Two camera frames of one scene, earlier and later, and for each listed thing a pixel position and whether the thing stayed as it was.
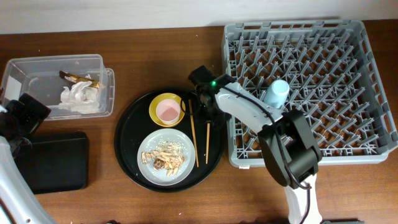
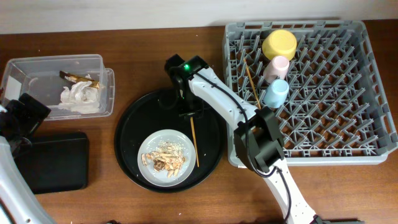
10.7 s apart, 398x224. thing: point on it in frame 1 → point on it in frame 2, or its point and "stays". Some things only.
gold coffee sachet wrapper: [78, 79] stays
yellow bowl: [166, 109] → [279, 42]
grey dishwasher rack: [335, 83] stays
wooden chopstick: [194, 130] stays
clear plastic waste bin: [71, 86] stays
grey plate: [165, 157] stays
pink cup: [168, 111] → [277, 69]
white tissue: [81, 98] stays
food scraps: [167, 156] stays
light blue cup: [276, 93] stays
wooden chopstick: [208, 142] → [257, 101]
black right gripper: [199, 102] → [196, 110]
